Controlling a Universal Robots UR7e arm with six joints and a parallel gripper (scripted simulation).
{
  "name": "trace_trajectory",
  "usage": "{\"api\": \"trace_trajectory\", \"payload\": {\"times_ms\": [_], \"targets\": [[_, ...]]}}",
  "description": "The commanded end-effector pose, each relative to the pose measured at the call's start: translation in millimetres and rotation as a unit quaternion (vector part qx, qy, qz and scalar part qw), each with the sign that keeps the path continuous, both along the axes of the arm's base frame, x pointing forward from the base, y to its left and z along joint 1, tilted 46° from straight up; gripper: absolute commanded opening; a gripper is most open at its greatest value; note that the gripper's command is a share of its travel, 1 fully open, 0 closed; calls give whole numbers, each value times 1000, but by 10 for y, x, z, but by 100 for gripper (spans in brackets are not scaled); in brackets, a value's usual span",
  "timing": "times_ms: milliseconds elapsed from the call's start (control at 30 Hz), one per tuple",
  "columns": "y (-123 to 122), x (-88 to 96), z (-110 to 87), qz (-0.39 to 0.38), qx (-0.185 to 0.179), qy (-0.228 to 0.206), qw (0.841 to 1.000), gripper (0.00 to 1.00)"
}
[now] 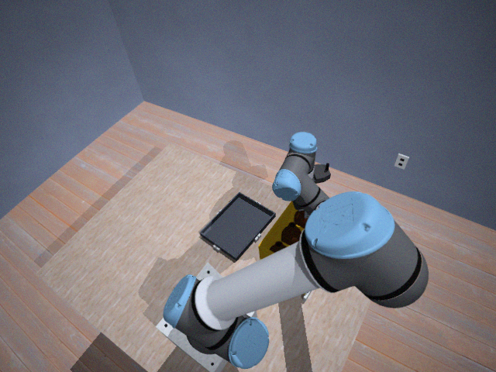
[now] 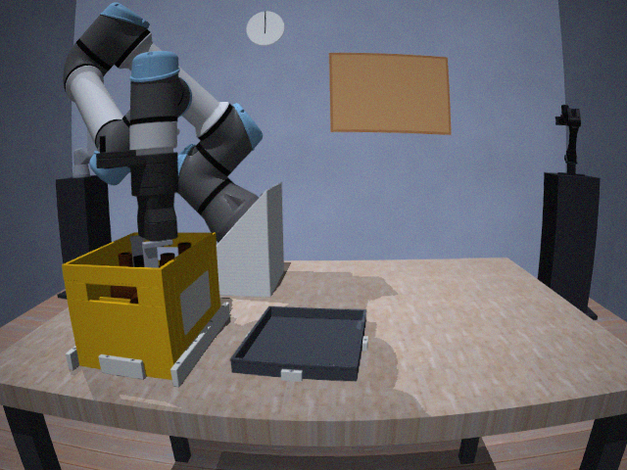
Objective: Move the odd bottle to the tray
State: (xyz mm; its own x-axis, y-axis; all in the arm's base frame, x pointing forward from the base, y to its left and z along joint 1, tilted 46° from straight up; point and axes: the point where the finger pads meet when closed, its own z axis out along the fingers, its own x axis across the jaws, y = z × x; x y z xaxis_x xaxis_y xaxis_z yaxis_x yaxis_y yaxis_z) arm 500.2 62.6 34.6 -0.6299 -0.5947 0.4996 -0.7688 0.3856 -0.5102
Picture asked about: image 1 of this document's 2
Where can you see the brown bottle with green label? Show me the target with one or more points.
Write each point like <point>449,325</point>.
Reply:
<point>289,234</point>

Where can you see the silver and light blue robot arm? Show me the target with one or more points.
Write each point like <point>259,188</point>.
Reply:
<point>349,240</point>

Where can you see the yellow plastic crate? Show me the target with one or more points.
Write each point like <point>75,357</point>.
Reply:
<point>274,234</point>

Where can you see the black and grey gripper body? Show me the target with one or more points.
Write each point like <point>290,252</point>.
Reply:
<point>320,174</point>

